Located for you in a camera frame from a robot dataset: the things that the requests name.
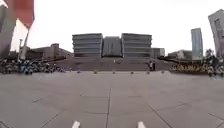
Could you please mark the wide dark stair slope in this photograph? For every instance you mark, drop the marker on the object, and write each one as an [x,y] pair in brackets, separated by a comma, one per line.
[110,64]

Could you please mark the row of stone bollards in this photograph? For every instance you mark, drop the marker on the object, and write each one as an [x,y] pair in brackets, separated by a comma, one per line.
[113,72]

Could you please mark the wide grey terraced building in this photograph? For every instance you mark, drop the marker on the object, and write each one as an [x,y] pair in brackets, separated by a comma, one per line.
[87,45]

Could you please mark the grey paved plaza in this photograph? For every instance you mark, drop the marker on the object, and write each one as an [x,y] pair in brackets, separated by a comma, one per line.
[110,96]

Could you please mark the person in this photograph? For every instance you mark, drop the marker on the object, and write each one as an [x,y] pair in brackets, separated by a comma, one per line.
[152,65]

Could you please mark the small grey building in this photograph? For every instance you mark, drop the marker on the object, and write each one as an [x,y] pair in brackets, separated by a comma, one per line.
[158,52]

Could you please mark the low brown building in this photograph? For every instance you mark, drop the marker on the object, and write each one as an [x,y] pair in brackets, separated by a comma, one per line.
[50,51]

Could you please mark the robot's own part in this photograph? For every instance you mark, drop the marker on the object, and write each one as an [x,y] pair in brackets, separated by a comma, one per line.
[141,125]
[76,124]

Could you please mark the low pale building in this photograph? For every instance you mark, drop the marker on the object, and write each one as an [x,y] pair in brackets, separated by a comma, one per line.
[180,54]

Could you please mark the row of parked bicycles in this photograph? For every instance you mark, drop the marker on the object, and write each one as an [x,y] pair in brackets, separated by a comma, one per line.
[196,68]
[28,67]

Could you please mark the tall slim glass tower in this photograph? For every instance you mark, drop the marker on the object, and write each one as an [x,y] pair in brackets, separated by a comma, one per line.
[196,43]

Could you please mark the red structure on pole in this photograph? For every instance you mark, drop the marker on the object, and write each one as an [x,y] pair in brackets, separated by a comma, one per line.
[24,11]

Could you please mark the tall leaning grey building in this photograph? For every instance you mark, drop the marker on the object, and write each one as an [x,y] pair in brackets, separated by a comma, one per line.
[218,31]

